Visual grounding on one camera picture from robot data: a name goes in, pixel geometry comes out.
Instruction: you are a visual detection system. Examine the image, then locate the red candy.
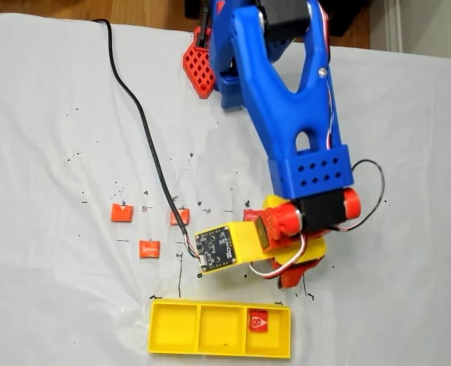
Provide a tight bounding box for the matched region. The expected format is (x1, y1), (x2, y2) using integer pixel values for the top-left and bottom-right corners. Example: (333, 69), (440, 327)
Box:
(247, 309), (269, 333)
(242, 208), (267, 223)

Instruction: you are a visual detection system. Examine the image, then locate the orange candy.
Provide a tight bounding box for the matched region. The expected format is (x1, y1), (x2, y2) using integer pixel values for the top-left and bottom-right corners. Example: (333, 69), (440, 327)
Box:
(170, 208), (192, 226)
(139, 239), (162, 259)
(110, 203), (135, 223)

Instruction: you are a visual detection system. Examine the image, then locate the yellow three-compartment box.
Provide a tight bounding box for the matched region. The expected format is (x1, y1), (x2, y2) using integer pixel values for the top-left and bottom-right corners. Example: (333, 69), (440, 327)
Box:
(147, 299), (293, 360)

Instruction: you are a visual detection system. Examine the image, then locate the white plastic table cover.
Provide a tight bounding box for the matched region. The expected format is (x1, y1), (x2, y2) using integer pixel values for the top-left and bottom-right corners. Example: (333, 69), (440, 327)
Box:
(0, 13), (451, 366)

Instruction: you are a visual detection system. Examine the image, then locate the black table clamp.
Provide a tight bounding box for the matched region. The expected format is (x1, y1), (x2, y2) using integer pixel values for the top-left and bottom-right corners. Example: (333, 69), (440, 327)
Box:
(195, 0), (211, 50)

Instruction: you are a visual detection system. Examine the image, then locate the white gripper servo cable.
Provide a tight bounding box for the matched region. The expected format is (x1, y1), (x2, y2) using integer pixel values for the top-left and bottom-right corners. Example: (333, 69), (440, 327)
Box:
(247, 232), (310, 280)

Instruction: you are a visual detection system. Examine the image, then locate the black camera circuit board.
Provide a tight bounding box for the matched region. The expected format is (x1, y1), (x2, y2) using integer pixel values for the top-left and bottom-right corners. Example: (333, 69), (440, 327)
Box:
(194, 227), (237, 275)

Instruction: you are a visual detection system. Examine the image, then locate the thick black camera cable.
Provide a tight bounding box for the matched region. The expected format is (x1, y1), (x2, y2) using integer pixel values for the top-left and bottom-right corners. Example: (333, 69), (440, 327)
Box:
(91, 18), (206, 268)

